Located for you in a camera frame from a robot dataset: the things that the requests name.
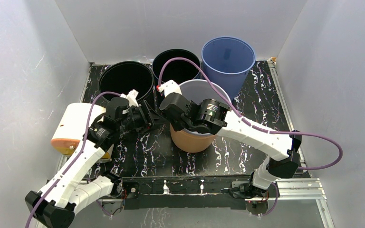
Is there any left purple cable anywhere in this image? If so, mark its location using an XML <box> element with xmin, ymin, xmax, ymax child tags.
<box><xmin>24</xmin><ymin>91</ymin><xmax>122</xmax><ymax>228</ymax></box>

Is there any black bucket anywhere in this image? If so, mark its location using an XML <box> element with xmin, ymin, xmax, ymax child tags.
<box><xmin>99</xmin><ymin>61</ymin><xmax>154</xmax><ymax>107</ymax></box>

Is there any orange bucket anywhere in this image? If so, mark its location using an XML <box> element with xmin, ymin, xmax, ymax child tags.
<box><xmin>170</xmin><ymin>124</ymin><xmax>216</xmax><ymax>153</ymax></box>

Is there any purple cable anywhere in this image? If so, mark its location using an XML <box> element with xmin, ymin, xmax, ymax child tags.
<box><xmin>157</xmin><ymin>57</ymin><xmax>344</xmax><ymax>218</ymax></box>
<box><xmin>24</xmin><ymin>91</ymin><xmax>122</xmax><ymax>228</ymax></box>

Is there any dark navy bucket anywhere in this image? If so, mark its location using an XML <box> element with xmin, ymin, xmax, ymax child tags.
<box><xmin>152</xmin><ymin>48</ymin><xmax>202</xmax><ymax>108</ymax></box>

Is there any blue bucket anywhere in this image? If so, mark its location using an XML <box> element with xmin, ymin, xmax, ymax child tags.
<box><xmin>201</xmin><ymin>37</ymin><xmax>256</xmax><ymax>100</ymax></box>

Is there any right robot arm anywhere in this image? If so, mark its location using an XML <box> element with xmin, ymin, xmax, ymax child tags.
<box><xmin>159</xmin><ymin>93</ymin><xmax>302</xmax><ymax>199</ymax></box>

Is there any aluminium frame rail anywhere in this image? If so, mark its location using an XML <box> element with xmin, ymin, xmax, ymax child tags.
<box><xmin>98</xmin><ymin>177</ymin><xmax>334</xmax><ymax>228</ymax></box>

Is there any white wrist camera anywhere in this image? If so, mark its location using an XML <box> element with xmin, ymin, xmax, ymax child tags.
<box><xmin>156</xmin><ymin>80</ymin><xmax>182</xmax><ymax>97</ymax></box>
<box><xmin>120</xmin><ymin>89</ymin><xmax>139</xmax><ymax>107</ymax></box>

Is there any grey white bucket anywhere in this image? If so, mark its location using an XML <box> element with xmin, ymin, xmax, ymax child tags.
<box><xmin>179</xmin><ymin>79</ymin><xmax>231</xmax><ymax>135</ymax></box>

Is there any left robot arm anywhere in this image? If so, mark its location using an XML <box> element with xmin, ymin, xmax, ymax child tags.
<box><xmin>25</xmin><ymin>94</ymin><xmax>164</xmax><ymax>228</ymax></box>

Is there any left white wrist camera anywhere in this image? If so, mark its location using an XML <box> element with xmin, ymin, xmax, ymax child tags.
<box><xmin>120</xmin><ymin>89</ymin><xmax>139</xmax><ymax>107</ymax></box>

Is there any white orange lying container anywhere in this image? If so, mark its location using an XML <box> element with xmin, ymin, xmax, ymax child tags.
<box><xmin>50</xmin><ymin>103</ymin><xmax>115</xmax><ymax>160</ymax></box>

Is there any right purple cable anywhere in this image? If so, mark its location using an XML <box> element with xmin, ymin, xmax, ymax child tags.
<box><xmin>157</xmin><ymin>57</ymin><xmax>344</xmax><ymax>218</ymax></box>

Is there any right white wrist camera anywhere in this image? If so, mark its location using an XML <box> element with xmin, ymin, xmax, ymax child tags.
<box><xmin>156</xmin><ymin>80</ymin><xmax>182</xmax><ymax>97</ymax></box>

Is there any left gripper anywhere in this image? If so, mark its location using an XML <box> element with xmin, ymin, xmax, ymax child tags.
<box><xmin>118</xmin><ymin>101</ymin><xmax>167</xmax><ymax>134</ymax></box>

